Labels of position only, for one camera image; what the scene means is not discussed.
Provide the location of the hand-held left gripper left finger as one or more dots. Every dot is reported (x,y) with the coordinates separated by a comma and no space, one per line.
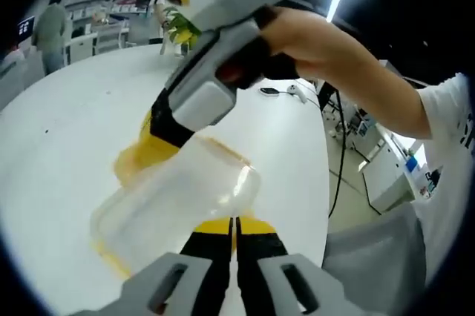
(200,268)

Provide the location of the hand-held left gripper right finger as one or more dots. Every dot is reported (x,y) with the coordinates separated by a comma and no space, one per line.
(267,268)

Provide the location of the clear container with yellow plastic buckle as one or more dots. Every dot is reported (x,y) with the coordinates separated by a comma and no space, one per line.
(178,204)

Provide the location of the person's right hand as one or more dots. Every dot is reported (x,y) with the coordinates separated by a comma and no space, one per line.
(311,45)

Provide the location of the green potted plant white pot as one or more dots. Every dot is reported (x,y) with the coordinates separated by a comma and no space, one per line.
(178,21)

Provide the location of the black flat device white rim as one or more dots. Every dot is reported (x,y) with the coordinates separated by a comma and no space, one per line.
(270,91)

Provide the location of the white small device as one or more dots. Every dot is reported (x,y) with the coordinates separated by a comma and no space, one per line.
(295,90)

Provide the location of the white storage cabinet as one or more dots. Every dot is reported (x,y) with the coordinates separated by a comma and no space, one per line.
(96,43)

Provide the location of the person's grey trousers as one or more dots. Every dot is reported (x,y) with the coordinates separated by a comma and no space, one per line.
(371,264)

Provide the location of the white work desk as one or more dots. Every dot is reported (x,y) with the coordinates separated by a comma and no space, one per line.
(386,182)

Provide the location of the dark screen white print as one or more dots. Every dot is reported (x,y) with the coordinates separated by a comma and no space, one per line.
(25,26)

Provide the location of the blue box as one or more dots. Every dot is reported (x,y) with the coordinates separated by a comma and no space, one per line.
(412,164)

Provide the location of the person's white t-shirt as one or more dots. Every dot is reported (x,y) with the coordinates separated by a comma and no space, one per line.
(452,182)

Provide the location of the white wall shelves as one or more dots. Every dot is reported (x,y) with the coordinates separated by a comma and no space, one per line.
(122,2)

